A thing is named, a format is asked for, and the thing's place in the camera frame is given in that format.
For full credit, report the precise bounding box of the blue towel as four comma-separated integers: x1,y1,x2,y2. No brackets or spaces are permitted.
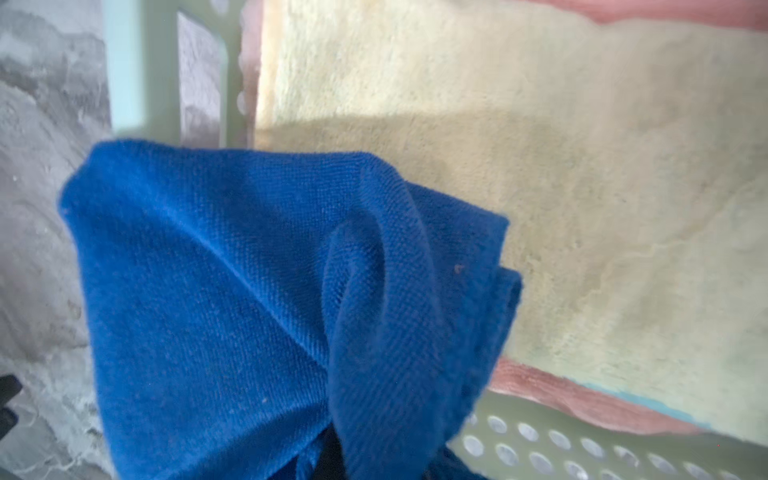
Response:
59,140,522,479

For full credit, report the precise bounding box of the pink towel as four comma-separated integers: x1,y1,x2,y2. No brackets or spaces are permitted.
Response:
239,0,768,437

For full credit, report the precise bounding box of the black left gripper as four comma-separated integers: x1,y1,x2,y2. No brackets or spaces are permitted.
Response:
0,375,23,439

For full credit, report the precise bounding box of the pale yellow teal towel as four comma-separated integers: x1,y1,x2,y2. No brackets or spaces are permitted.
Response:
254,0,768,448

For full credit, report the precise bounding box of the mint green empty basket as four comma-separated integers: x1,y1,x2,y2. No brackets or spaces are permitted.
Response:
103,1,767,479

